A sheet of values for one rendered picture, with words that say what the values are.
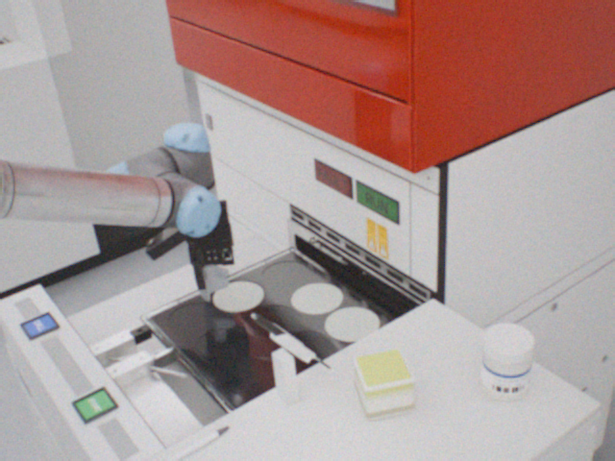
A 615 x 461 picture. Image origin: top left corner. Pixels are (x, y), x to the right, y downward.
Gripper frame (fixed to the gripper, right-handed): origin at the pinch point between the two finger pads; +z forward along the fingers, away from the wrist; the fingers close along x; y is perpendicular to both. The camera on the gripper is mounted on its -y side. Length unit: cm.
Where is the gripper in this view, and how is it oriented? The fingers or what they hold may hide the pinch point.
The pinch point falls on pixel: (204, 295)
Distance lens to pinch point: 144.8
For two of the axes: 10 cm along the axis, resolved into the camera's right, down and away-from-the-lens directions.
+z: 0.7, 8.5, 5.2
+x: -1.2, -5.2, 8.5
